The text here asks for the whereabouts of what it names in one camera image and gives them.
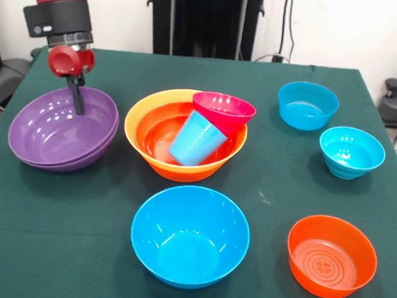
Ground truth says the cyan ribbed bowl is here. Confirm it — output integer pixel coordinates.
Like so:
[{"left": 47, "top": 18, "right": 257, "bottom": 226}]
[{"left": 316, "top": 124, "right": 388, "bottom": 183}]

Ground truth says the blue bowl with ring pattern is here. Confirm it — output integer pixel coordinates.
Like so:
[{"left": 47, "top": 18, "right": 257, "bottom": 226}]
[{"left": 275, "top": 79, "right": 341, "bottom": 133}]

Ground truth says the black wall cable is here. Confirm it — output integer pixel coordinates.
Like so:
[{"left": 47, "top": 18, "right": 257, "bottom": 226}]
[{"left": 254, "top": 0, "right": 298, "bottom": 65}]

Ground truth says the dark green tablecloth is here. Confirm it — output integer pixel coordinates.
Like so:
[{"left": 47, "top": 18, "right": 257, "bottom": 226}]
[{"left": 0, "top": 41, "right": 397, "bottom": 298}]

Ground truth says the orange bowl with ring pattern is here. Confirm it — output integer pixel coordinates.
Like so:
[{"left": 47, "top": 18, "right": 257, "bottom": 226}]
[{"left": 283, "top": 212, "right": 381, "bottom": 298}]

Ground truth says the purple bowl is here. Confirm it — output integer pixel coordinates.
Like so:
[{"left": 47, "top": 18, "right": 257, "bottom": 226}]
[
  {"left": 18, "top": 109, "right": 121, "bottom": 178},
  {"left": 5, "top": 81, "right": 122, "bottom": 171}
]

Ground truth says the large orange bowl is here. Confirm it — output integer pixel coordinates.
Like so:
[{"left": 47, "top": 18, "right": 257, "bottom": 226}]
[{"left": 120, "top": 84, "right": 251, "bottom": 187}]

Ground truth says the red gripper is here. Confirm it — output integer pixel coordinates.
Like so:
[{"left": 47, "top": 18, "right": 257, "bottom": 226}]
[{"left": 43, "top": 44, "right": 97, "bottom": 117}]

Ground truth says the blue cup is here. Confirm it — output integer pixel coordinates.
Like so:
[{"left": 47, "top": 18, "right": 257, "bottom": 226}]
[{"left": 167, "top": 108, "right": 230, "bottom": 169}]

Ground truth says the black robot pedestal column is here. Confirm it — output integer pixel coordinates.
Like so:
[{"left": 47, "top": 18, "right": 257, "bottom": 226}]
[{"left": 144, "top": 0, "right": 266, "bottom": 62}]

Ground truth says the magenta bowl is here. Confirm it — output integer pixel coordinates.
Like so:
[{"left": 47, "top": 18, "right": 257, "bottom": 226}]
[{"left": 190, "top": 90, "right": 258, "bottom": 140}]

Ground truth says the large blue bowl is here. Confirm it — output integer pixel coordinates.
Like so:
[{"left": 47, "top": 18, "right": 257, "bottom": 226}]
[{"left": 126, "top": 181, "right": 254, "bottom": 294}]

